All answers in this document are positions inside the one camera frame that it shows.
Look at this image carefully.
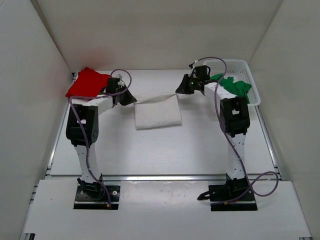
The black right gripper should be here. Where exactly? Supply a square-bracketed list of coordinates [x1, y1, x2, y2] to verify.
[177, 74, 201, 95]

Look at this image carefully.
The white t shirt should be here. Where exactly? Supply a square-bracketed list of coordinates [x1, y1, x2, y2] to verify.
[134, 92, 182, 130]

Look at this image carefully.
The red t shirt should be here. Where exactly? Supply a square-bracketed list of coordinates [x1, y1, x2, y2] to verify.
[65, 67, 110, 98]

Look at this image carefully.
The green t shirt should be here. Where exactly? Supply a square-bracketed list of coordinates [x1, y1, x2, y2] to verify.
[220, 76, 252, 104]

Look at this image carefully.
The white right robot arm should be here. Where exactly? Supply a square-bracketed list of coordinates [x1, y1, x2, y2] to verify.
[175, 65, 250, 200]

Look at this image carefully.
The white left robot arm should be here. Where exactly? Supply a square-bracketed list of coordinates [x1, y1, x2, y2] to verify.
[66, 74, 137, 200]

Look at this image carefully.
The white plastic basket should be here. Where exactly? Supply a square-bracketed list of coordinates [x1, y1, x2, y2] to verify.
[203, 59, 261, 106]

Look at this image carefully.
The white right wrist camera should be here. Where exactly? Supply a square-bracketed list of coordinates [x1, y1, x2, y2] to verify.
[188, 60, 201, 76]

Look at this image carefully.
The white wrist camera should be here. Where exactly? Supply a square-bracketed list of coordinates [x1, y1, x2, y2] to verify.
[188, 60, 201, 76]
[116, 74, 124, 82]

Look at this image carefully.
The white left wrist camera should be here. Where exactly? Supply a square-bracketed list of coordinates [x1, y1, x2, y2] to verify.
[116, 74, 124, 82]

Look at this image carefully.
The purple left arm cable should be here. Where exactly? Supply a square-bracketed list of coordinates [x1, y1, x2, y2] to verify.
[68, 68, 133, 208]

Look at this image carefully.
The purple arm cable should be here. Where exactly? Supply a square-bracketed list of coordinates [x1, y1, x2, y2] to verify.
[189, 56, 280, 207]
[68, 68, 133, 208]

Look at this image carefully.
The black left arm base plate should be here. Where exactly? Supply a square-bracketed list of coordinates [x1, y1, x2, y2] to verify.
[73, 185, 121, 210]

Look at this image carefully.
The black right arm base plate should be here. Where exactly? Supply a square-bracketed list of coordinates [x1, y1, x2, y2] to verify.
[208, 184, 258, 212]

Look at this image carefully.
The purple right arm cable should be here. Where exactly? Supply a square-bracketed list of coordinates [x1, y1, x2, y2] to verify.
[189, 56, 280, 207]

